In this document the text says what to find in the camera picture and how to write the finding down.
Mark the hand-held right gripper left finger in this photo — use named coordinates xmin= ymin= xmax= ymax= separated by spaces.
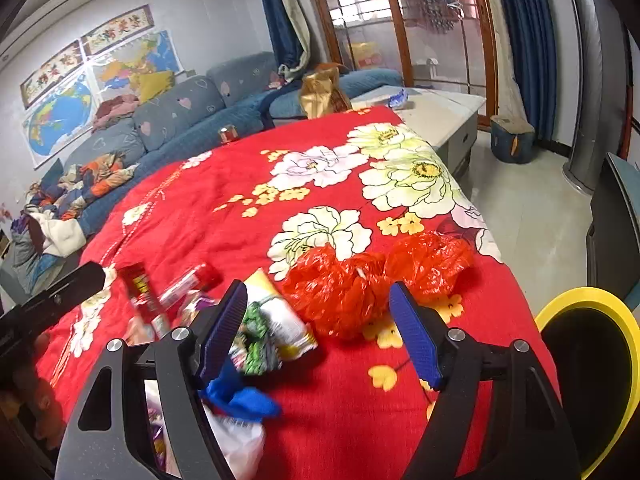
xmin=55 ymin=280 xmax=248 ymax=480

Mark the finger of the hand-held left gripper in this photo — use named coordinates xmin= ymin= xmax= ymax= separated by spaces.
xmin=20 ymin=261 xmax=117 ymax=327

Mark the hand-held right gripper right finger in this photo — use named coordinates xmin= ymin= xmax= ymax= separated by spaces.
xmin=389 ymin=281 xmax=582 ymax=480

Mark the purple snack wrapper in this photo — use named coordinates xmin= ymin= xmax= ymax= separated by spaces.
xmin=177 ymin=294 xmax=219 ymax=328

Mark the white green snack packet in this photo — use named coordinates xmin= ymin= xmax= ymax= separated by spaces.
xmin=230 ymin=267 xmax=318 ymax=377

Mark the clear wrapper with red end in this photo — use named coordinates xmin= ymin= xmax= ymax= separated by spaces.
xmin=157 ymin=261 xmax=222 ymax=308

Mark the red snack bar packet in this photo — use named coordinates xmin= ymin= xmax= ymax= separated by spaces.
xmin=116 ymin=262 xmax=161 ymax=326

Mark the red plastic bag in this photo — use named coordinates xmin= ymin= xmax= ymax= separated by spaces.
xmin=282 ymin=232 xmax=476 ymax=342

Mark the white plastic bag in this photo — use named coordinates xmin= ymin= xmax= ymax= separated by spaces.
xmin=200 ymin=405 xmax=267 ymax=480

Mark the yellow-rimmed black trash bin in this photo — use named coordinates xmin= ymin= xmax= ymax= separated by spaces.
xmin=534 ymin=287 xmax=640 ymax=480

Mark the pile of colourful clothes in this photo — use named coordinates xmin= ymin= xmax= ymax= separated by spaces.
xmin=10 ymin=152 xmax=141 ymax=271

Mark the red floral blanket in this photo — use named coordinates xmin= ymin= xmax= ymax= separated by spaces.
xmin=32 ymin=105 xmax=558 ymax=480

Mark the world map poster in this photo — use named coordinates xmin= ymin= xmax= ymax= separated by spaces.
xmin=22 ymin=76 xmax=97 ymax=168

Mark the pile of red clothes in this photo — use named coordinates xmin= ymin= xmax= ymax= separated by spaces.
xmin=92 ymin=94 xmax=142 ymax=133

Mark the white coffee table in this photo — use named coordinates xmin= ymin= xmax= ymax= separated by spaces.
xmin=350 ymin=85 xmax=488 ymax=178

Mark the blue waste basket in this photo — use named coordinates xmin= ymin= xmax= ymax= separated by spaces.
xmin=490 ymin=114 xmax=537 ymax=165

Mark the yellow pillow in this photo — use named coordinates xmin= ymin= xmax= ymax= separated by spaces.
xmin=134 ymin=71 xmax=176 ymax=105

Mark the blue sofa with hearts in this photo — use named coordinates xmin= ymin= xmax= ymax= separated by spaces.
xmin=10 ymin=51 xmax=405 ymax=271

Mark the dark glass-topped cabinet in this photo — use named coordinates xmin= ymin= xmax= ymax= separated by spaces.
xmin=586 ymin=152 xmax=640 ymax=296

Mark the country map poster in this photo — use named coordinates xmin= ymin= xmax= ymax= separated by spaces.
xmin=87 ymin=30 xmax=182 ymax=103

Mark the golden paper bag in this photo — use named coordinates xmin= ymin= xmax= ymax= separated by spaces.
xmin=299 ymin=62 xmax=353 ymax=120

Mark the grey tower air conditioner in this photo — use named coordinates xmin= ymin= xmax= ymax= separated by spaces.
xmin=561 ymin=0 xmax=613 ymax=193

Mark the blue curtain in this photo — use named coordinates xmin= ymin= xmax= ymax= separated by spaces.
xmin=254 ymin=0 xmax=321 ymax=78
xmin=492 ymin=0 xmax=557 ymax=133

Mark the wooden framed glass door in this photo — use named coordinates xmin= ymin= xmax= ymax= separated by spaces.
xmin=302 ymin=0 xmax=501 ymax=131

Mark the long embroidered wall picture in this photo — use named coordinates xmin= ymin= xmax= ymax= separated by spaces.
xmin=20 ymin=40 xmax=85 ymax=110
xmin=81 ymin=4 xmax=153 ymax=56

